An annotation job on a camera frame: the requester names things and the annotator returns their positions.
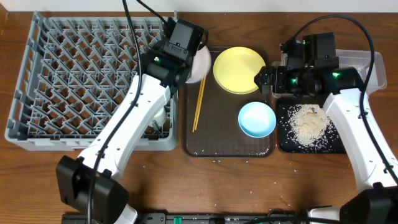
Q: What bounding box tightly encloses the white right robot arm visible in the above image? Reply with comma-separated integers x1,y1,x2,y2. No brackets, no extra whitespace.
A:
254,33,397,223

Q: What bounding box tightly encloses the pile of rice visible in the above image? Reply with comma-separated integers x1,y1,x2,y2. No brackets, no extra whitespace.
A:
292,105,333,146

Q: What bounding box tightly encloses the grey dishwasher rack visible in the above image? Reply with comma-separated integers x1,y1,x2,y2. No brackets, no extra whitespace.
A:
5,12,164,151

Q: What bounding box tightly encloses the dark brown serving tray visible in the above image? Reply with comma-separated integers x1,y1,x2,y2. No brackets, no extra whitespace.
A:
182,46,276,158

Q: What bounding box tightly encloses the black tray bin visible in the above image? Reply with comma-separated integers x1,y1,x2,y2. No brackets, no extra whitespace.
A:
276,97,346,154

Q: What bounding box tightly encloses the clear plastic bin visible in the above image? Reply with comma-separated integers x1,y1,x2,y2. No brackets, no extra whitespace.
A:
271,49,388,99

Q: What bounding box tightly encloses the yellow plate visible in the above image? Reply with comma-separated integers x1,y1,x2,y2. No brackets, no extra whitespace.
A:
213,47,266,95

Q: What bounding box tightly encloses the light blue bowl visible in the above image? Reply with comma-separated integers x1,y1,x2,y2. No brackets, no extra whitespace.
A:
238,101,277,138

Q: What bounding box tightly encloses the wooden chopstick left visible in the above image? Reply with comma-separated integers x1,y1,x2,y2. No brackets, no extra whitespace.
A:
192,79,205,133

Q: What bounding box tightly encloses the white green cup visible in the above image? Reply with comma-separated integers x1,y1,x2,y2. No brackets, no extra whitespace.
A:
150,107,167,129

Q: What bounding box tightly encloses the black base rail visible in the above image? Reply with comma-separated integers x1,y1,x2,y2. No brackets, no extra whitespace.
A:
61,211,343,224

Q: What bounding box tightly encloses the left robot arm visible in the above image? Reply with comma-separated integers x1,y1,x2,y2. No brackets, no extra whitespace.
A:
55,18,209,223

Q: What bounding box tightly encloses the white pink bowl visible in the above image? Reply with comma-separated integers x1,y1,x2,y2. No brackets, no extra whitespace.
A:
186,46,211,84

